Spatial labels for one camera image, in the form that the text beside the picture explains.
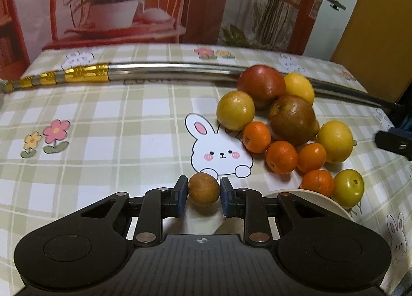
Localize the small brown round fruit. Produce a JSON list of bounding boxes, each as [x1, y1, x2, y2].
[[188, 173, 220, 207]]

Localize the large yellow lemon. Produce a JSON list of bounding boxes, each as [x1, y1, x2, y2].
[[316, 120, 354, 163]]

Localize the small orange tangerine left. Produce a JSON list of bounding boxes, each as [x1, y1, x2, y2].
[[242, 122, 272, 154]]

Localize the yellow-green plum near plate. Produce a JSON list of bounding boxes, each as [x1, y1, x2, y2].
[[331, 169, 365, 209]]

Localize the smooth orange tangerine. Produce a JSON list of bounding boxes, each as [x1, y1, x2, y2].
[[297, 142, 327, 173]]

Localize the cream round plate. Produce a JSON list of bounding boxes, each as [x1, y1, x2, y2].
[[265, 189, 353, 221]]

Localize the wooden board panel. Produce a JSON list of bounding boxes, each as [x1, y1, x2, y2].
[[332, 0, 411, 102]]

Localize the yellow-green round fruit left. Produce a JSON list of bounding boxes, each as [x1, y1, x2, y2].
[[217, 90, 255, 131]]

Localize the brownish red-green apple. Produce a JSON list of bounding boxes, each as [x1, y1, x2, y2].
[[267, 94, 319, 147]]

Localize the yellow lemon behind apples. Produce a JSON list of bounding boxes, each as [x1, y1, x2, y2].
[[284, 73, 315, 105]]

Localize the dark red apple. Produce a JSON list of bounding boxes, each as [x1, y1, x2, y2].
[[237, 64, 286, 110]]

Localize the printed room backdrop cloth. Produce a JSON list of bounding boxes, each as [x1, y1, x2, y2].
[[0, 0, 336, 79]]

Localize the silver sword with gold handle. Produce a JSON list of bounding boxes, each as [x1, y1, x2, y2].
[[1, 62, 399, 110]]

